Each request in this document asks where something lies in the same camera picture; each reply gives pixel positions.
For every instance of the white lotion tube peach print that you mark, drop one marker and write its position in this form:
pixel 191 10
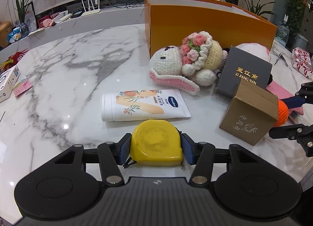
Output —
pixel 144 105

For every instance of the small pink plush toy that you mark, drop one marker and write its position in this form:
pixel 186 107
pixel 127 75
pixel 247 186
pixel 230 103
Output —
pixel 48 22

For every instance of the white flat device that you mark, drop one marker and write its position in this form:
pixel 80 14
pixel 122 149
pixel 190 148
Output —
pixel 63 17

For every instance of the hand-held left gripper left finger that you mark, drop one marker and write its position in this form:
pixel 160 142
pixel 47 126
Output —
pixel 125 147

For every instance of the green leafy potted plant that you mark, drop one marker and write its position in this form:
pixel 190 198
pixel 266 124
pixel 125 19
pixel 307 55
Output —
pixel 23 5

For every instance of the pink packet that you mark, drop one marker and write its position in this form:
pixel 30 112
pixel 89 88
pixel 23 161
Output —
pixel 22 86

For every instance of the tall potted plant black pot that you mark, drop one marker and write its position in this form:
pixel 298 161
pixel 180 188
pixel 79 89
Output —
pixel 254 5

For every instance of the red and white wrapped packet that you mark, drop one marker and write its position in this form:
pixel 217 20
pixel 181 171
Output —
pixel 303 62

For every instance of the orange cardboard box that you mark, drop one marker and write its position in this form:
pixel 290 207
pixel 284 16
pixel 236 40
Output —
pixel 210 25

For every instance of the blue snack bag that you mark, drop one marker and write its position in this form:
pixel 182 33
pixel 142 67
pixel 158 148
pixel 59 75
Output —
pixel 16 34

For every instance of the clear plastic bottle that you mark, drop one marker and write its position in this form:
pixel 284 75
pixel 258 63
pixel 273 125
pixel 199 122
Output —
pixel 283 29

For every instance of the crochet bunny with flower crown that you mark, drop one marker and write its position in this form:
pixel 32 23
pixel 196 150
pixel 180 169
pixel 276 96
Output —
pixel 185 57

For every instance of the brown vase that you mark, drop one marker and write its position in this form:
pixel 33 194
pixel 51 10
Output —
pixel 5 32

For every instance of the metal folding tool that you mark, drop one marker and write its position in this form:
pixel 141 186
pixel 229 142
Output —
pixel 280 59

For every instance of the dark grey gift box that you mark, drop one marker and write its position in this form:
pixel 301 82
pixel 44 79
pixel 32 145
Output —
pixel 244 69

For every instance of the colourful feather toy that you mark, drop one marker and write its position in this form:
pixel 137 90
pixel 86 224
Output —
pixel 12 59

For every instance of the white product box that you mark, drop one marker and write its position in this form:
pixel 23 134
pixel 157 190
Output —
pixel 7 84

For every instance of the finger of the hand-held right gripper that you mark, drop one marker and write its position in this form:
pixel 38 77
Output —
pixel 286 131
pixel 294 101

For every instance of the white router with antennas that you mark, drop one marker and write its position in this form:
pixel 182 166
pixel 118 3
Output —
pixel 91 8

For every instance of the small brown cardboard box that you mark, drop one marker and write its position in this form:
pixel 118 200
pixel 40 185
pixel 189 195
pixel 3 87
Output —
pixel 249 116

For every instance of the grey trash bin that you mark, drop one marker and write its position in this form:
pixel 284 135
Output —
pixel 300 41

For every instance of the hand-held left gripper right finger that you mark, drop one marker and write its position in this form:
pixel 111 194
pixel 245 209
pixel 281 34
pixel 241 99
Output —
pixel 187 148

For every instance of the black picture frame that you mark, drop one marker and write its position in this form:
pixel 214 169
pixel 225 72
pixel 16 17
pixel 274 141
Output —
pixel 31 18

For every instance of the white plush pink striped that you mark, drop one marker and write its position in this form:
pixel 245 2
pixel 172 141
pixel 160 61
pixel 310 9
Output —
pixel 251 48

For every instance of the yellow tape measure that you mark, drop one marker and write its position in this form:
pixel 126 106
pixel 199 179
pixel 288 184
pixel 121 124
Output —
pixel 156 142

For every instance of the orange crochet toy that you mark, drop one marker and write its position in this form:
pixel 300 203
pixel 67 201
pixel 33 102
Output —
pixel 281 116

